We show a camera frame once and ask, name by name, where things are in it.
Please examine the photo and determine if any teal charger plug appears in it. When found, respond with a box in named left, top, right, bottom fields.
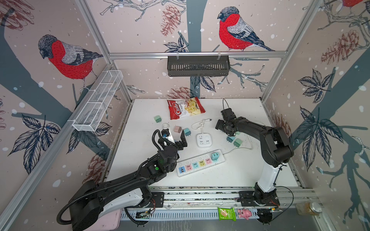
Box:
left=211, top=152, right=220, bottom=161
left=226, top=136, right=236, bottom=143

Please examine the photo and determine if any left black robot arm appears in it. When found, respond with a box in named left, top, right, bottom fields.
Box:
left=56, top=129, right=188, bottom=231

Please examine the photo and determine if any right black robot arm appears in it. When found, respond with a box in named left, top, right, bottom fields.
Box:
left=214, top=99, right=294, bottom=207

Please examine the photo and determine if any pink charger plug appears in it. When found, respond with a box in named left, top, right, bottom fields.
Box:
left=173, top=126, right=183, bottom=133

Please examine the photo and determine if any green charger plug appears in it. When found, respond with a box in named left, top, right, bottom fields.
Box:
left=233, top=138, right=243, bottom=148

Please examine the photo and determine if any teal charger beside pink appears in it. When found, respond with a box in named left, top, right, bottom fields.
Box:
left=183, top=128, right=191, bottom=136

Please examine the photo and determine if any long white power strip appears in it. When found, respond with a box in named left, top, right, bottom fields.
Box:
left=175, top=149, right=225, bottom=177

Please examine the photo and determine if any white square power socket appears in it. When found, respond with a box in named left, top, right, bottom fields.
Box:
left=196, top=133, right=213, bottom=148

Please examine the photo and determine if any red chips bag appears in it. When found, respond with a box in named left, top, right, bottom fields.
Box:
left=167, top=97, right=206, bottom=120

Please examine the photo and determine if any light green charger far left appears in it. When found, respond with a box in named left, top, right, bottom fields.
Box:
left=154, top=116, right=162, bottom=123

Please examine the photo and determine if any green snack packet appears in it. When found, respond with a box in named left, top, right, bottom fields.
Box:
left=218, top=208, right=236, bottom=221

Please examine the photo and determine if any pink pig toy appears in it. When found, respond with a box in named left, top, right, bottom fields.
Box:
left=238, top=208, right=252, bottom=220

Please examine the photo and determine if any pink tray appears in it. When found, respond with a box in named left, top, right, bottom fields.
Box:
left=91, top=209, right=121, bottom=231

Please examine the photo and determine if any glass jar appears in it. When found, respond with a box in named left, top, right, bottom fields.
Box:
left=296, top=202, right=322, bottom=216

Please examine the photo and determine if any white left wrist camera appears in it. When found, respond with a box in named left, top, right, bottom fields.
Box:
left=161, top=129, right=175, bottom=143

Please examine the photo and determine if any white socket cable with plug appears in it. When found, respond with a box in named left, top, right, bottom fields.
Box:
left=191, top=117, right=213, bottom=134

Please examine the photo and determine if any white power strip cable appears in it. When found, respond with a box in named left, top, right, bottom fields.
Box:
left=224, top=134, right=255, bottom=155

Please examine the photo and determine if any black wall basket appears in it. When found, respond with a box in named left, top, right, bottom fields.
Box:
left=167, top=55, right=230, bottom=77

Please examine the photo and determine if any white wire shelf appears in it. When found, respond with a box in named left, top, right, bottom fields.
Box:
left=72, top=70, right=123, bottom=132

